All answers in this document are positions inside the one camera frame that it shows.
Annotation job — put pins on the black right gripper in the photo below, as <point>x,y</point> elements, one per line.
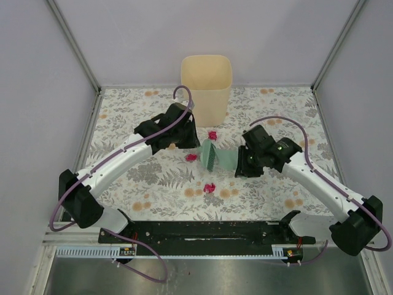
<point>243,169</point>

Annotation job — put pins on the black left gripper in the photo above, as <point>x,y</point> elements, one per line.
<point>193,142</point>

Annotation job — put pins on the green hand brush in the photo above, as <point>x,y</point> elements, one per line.
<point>208,155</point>

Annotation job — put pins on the green dustpan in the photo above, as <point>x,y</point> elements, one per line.
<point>227,160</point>

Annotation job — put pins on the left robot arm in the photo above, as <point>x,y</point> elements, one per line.
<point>78,192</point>

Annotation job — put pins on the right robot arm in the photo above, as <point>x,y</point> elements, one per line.
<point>355,220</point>

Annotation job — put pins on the pink paper scrap upper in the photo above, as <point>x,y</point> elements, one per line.
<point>191,157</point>

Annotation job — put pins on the pink paper scrap right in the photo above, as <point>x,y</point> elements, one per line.
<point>212,135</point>

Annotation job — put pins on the pink paper scrap large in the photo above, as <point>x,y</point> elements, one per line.
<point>209,188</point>

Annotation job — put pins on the beige waste bin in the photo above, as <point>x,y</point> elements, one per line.
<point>209,79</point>

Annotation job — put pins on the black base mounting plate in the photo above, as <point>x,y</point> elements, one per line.
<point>262,232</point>

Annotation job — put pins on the slotted cable duct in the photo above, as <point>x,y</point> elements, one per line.
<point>202,251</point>

